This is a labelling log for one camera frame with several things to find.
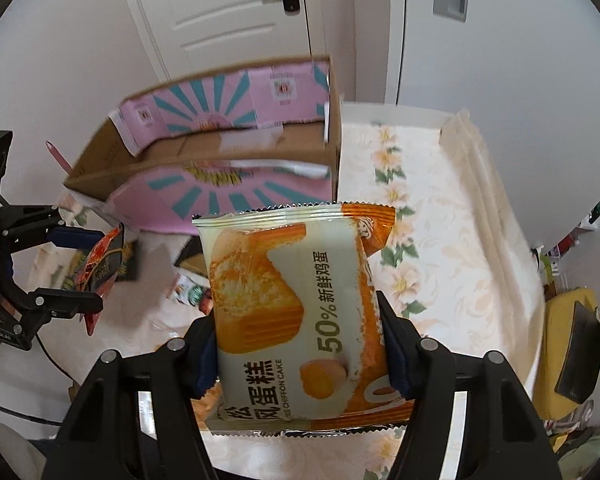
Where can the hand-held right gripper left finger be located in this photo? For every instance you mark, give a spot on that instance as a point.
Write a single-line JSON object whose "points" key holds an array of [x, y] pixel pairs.
{"points": [[204, 370]]}

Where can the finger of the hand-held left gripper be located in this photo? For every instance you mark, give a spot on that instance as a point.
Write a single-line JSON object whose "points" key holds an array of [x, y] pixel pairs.
{"points": [[65, 305], [75, 238]]}

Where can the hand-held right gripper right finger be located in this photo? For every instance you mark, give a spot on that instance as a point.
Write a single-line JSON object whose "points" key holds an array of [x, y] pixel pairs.
{"points": [[395, 360]]}

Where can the red snack packet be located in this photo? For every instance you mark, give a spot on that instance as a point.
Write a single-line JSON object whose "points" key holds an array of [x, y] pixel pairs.
{"points": [[100, 265]]}

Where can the cream orange cake packet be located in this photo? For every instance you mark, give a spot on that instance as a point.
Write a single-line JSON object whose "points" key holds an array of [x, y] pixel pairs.
{"points": [[280, 300]]}

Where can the cardboard box with pink flaps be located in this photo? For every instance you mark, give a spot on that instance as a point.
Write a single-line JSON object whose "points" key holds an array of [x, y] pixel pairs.
{"points": [[205, 150]]}

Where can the dark green snack packet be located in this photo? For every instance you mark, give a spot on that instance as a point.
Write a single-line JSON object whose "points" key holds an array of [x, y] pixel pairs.
{"points": [[128, 260]]}

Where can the green white snack packet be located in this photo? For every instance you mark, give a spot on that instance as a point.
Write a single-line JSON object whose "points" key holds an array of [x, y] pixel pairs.
{"points": [[190, 296]]}

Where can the floral tablecloth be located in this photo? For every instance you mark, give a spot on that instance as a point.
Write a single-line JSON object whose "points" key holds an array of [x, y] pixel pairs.
{"points": [[430, 260]]}

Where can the black flat bag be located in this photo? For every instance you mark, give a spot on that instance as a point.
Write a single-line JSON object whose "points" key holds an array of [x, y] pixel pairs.
{"points": [[582, 350]]}

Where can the cluttered shelf rack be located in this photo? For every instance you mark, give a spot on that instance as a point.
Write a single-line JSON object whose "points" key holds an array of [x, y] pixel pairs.
{"points": [[580, 240]]}

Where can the white panelled door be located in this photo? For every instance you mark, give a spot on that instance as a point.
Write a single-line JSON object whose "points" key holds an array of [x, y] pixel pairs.
{"points": [[230, 15]]}

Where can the white cabinet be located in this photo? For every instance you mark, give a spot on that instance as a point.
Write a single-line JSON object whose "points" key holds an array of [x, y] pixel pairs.
{"points": [[530, 85]]}

